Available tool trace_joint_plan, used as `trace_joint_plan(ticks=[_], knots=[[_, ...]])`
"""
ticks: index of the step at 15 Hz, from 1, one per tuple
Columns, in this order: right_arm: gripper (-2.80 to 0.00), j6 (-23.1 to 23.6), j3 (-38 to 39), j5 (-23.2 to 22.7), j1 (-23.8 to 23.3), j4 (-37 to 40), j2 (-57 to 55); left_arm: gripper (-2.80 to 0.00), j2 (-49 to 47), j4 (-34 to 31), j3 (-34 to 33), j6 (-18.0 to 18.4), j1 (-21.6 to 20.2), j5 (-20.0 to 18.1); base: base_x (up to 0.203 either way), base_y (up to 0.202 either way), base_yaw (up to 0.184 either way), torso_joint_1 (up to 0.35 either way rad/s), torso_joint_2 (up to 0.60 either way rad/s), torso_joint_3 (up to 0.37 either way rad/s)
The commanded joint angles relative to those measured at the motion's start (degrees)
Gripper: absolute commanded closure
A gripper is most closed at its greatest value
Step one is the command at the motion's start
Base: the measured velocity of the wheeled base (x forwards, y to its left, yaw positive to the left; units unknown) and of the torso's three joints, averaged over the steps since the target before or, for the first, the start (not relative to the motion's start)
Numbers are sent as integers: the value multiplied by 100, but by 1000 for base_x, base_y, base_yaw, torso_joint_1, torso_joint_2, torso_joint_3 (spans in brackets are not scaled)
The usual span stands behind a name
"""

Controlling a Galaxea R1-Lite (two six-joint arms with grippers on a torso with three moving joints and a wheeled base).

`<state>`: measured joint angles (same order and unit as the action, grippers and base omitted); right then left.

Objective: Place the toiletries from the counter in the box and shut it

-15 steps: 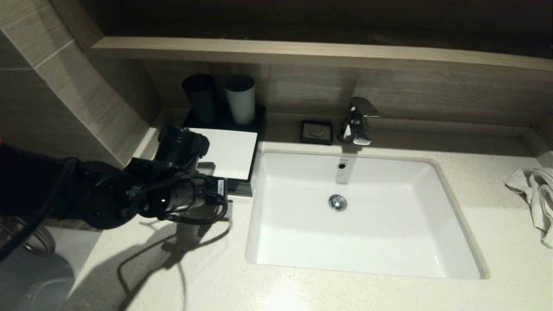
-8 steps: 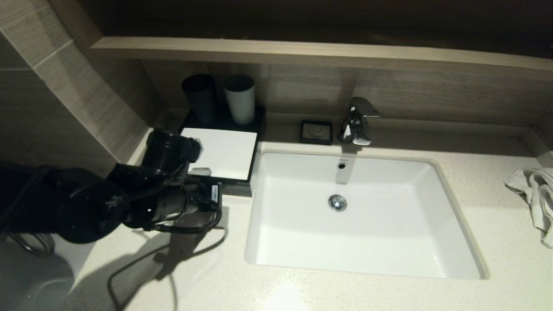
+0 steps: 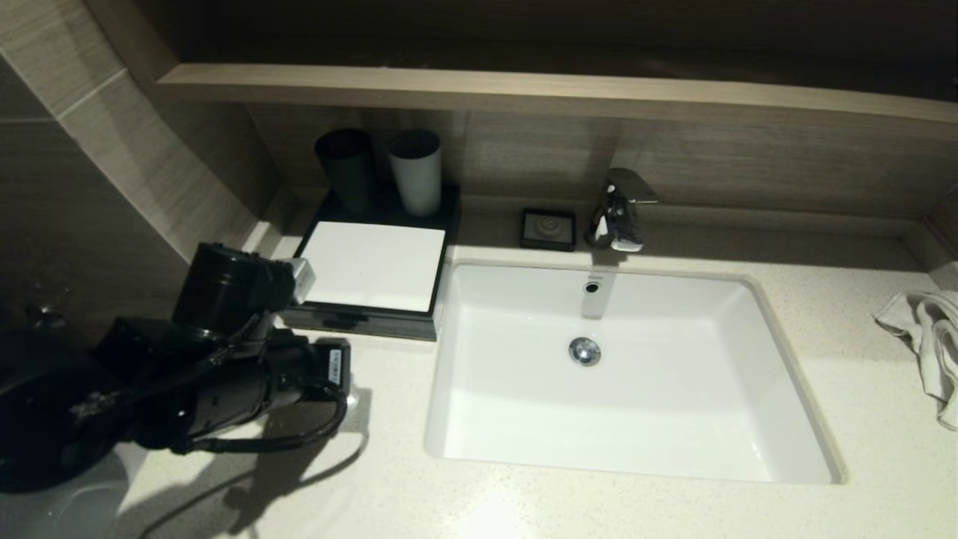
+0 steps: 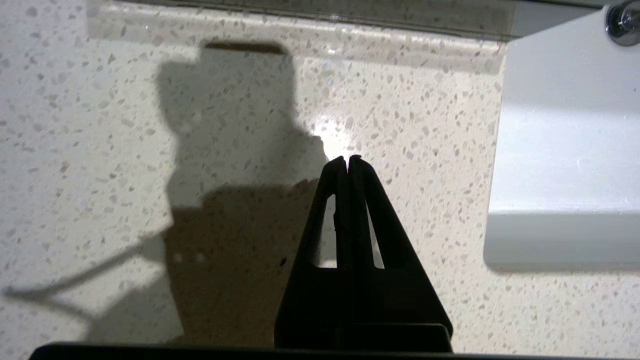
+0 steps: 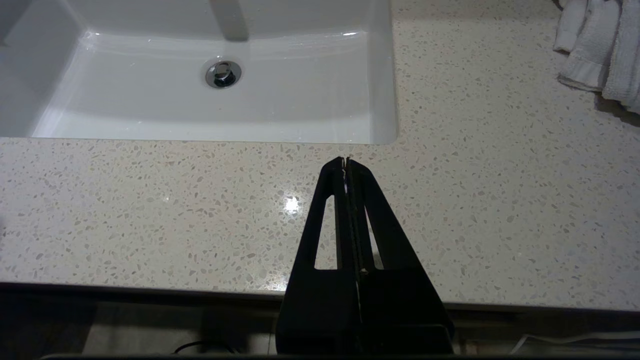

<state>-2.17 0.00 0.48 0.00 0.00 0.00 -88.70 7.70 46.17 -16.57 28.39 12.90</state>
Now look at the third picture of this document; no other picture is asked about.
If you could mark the grey tumbler cup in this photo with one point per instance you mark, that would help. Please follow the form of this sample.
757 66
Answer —
415 176

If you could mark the black square soap dish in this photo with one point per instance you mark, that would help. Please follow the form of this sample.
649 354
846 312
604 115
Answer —
548 228

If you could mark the white rectangular sink basin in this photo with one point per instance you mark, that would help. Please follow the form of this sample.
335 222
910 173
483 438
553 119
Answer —
636 419

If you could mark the wooden wall shelf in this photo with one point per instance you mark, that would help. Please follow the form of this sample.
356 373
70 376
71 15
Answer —
524 90

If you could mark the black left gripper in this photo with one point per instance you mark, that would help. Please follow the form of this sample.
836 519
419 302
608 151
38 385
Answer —
262 382

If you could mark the white ribbed tray mat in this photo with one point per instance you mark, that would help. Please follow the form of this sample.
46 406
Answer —
374 262

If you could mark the white crumpled towel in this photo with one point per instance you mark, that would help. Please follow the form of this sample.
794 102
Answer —
932 337

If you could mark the chrome sink faucet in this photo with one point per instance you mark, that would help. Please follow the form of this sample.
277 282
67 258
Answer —
620 213

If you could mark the black amenity drawer box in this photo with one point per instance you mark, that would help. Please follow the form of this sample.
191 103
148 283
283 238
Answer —
329 213

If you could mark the dark tumbler cup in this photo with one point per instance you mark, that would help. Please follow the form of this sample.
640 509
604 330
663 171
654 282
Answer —
346 168

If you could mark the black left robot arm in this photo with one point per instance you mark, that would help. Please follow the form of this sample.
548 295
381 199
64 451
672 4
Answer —
60 404

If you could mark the chrome sink drain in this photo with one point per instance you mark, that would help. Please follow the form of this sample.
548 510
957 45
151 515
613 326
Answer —
584 351

